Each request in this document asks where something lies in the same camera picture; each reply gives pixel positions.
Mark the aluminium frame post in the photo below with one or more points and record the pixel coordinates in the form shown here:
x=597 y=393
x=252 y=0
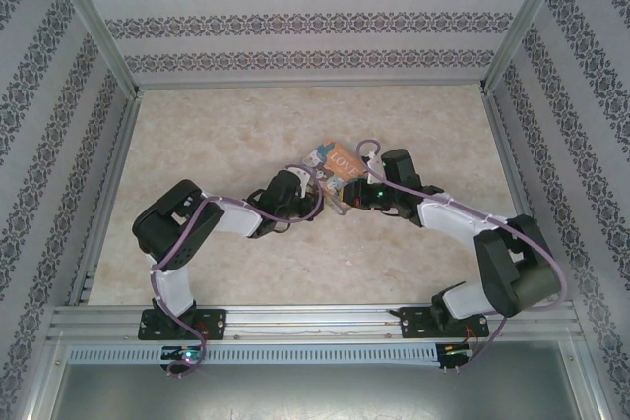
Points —
x=93 y=21
x=526 y=17

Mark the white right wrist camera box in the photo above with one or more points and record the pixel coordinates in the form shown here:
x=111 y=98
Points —
x=374 y=162

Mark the controller circuit board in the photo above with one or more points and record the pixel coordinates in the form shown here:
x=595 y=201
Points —
x=183 y=354
x=455 y=352

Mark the left controller circuit board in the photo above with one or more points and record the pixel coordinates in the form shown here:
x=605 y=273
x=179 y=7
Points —
x=183 y=354

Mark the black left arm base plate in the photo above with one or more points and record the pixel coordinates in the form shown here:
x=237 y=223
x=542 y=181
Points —
x=214 y=324

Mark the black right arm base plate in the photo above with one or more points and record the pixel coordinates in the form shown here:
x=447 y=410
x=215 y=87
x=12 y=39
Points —
x=413 y=321

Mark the right controller circuit board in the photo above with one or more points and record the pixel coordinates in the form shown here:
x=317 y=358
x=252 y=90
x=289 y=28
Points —
x=455 y=352

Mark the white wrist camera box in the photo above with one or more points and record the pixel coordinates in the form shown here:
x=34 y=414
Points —
x=374 y=162
x=301 y=176

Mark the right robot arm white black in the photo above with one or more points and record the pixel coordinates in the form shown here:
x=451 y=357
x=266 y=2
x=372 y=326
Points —
x=512 y=267

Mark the grey sheet metal panel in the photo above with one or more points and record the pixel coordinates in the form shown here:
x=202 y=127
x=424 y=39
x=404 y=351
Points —
x=315 y=393

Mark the aluminium mounting rail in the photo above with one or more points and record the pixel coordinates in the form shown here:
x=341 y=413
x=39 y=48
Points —
x=305 y=321

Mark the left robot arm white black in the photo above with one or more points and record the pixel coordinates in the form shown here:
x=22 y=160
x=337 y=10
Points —
x=172 y=223

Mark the aluminium table side rail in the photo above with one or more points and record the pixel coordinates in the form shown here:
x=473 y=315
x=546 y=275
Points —
x=106 y=194
x=517 y=184

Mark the orange LOVE bear print box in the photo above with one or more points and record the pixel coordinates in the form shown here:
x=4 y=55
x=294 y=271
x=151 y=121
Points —
x=334 y=164

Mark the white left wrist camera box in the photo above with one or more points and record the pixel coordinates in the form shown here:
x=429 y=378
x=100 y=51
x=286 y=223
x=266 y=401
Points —
x=301 y=176

